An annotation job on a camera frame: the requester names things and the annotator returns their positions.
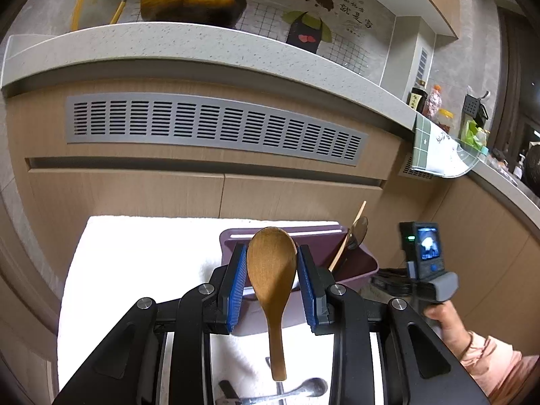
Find brown wooden spoon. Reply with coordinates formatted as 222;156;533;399
247;227;298;382

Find long grey vent grille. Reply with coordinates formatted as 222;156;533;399
64;92;369;167

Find wooden kitchen cabinet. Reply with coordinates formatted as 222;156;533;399
0;80;540;347

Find light stone countertop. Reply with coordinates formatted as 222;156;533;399
0;22;540;212

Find light wooden chopstick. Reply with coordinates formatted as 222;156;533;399
328;201;367;273

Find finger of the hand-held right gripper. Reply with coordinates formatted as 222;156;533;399
370;268;416;297

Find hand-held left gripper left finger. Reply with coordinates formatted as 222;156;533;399
53;242;248;405

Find person's right hand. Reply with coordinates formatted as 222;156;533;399
423;301;471;353

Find green checked white towel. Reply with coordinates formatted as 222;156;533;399
411;112;492;178

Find person's right forearm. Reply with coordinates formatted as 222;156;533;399
458;331;540;405

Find cartoon wall poster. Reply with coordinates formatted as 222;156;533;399
127;0;397;77

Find red-capped clear bottle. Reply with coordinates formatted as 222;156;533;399
423;83;443;119

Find dark spoon with black handle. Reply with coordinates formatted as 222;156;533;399
348;216;369;249

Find yellow-lidded jar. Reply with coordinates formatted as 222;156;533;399
434;107;456;133

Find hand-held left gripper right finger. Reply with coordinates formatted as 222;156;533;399
297;244;492;405

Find small grey vent grille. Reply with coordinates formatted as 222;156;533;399
399;154;435;180

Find purple plastic utensil holder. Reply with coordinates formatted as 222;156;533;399
218;220;379;337

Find dark sauce bottle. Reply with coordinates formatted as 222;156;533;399
407;80;428;112

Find slotted wall vent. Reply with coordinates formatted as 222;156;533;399
417;48;430;82

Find black countertop rack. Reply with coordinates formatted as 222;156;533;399
462;90;490;125

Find metal spoon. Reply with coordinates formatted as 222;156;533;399
236;377;329;405

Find green plastic packets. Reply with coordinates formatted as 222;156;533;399
460;120;490;153

